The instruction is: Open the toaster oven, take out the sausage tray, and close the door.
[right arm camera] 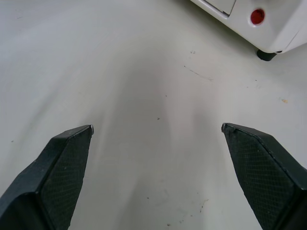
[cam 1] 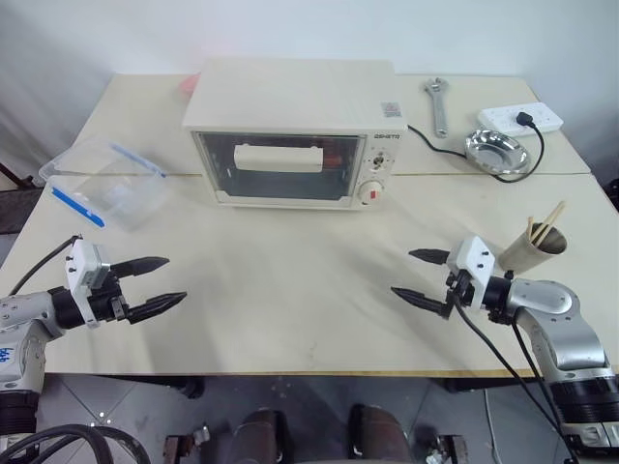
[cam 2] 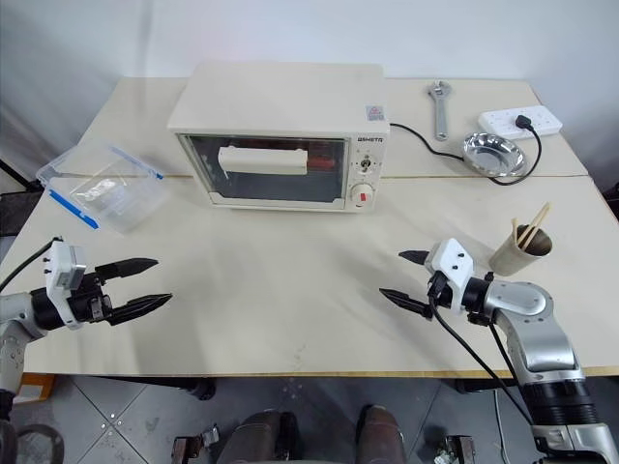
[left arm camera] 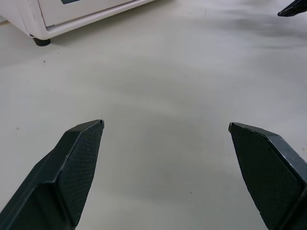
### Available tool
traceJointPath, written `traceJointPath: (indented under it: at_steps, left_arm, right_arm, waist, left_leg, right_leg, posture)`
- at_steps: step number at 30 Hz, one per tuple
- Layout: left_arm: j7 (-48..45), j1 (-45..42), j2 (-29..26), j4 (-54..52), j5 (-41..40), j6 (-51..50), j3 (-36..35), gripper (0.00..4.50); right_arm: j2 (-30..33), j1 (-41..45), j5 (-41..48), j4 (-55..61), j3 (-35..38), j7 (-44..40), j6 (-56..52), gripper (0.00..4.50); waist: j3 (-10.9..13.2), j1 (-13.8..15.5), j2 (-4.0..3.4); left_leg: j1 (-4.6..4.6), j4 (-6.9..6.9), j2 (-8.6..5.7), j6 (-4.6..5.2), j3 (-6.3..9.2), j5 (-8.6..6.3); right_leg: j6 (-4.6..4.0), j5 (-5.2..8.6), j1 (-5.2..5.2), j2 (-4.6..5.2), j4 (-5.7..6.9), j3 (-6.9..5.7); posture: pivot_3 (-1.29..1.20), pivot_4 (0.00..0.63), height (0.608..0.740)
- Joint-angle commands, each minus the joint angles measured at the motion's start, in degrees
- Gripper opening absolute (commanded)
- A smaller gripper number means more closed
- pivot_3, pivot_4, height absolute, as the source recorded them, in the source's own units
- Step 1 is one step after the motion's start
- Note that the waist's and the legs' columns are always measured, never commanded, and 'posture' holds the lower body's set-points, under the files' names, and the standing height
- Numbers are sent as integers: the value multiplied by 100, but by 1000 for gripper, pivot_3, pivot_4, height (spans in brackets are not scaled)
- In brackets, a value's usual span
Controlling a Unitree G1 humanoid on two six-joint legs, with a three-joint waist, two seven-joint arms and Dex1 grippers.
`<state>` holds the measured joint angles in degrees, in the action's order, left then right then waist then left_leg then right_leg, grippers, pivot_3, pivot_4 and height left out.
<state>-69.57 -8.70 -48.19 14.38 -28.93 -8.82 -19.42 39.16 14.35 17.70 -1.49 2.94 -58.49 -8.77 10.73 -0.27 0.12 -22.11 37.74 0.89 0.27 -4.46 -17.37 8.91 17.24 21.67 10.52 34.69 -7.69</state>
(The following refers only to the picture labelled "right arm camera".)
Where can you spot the white machine with red button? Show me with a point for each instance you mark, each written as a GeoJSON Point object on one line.
{"type": "Point", "coordinates": [275, 26]}

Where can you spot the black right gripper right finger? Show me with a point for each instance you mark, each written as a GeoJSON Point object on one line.
{"type": "Point", "coordinates": [263, 175]}

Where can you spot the black rubber foot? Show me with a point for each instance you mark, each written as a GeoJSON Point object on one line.
{"type": "Point", "coordinates": [265, 55]}

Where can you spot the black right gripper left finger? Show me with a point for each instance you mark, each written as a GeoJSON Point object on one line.
{"type": "Point", "coordinates": [55, 177]}

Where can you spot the dark red round button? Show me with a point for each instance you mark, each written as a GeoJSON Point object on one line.
{"type": "Point", "coordinates": [257, 16]}

